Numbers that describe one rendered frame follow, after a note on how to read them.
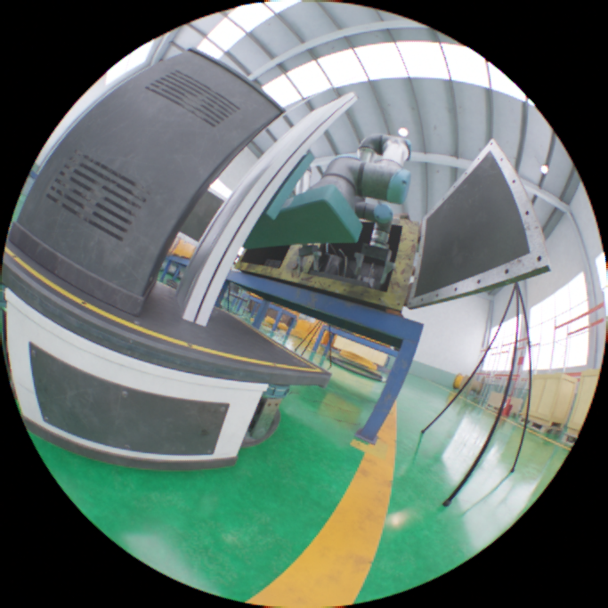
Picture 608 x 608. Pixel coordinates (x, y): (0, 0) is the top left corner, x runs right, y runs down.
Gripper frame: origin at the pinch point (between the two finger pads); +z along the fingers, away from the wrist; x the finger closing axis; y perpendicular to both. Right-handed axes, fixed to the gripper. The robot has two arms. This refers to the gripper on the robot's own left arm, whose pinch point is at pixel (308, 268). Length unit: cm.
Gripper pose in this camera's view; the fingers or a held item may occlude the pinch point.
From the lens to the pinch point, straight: 108.6
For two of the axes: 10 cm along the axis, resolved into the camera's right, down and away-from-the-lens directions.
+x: -6.4, -0.3, 7.6
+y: 7.6, -0.2, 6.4
